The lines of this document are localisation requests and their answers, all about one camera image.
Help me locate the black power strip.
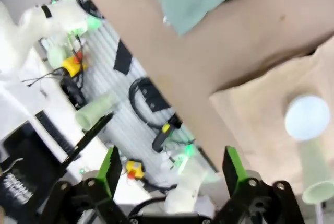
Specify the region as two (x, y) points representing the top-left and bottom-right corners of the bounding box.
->
(138, 77), (172, 112)

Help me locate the yellow emergency stop box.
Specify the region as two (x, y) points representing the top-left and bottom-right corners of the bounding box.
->
(126, 160), (146, 181)
(62, 56), (82, 78)

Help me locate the black pointed rod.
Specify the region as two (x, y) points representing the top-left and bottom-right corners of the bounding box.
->
(62, 112), (115, 169)

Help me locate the black handheld pendant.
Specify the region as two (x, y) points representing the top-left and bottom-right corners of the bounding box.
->
(152, 115), (183, 154)

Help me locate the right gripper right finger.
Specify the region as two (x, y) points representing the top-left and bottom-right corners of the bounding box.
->
(213, 145), (306, 224)

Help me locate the black looped floor cable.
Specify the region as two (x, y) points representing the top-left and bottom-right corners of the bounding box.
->
(128, 77), (163, 131)

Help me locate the black flat pad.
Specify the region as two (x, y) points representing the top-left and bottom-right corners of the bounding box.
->
(114, 40), (133, 75)

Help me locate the black keyboard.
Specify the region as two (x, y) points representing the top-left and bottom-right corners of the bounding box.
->
(35, 111), (76, 155)

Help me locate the light blue bowl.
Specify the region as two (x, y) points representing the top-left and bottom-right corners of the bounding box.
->
(284, 95), (331, 141)

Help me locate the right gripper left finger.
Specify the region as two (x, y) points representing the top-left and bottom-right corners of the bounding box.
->
(39, 145), (130, 224)

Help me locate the pale green cup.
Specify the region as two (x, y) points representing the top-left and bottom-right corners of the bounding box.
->
(300, 137), (334, 206)

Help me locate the pale green tube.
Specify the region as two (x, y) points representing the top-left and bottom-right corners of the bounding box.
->
(75, 92), (118, 131)

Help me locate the white ribbed panel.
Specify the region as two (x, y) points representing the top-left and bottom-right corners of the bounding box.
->
(78, 20), (217, 183)

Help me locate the beige cloth mat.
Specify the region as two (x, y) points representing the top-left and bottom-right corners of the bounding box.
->
(208, 33), (334, 209)

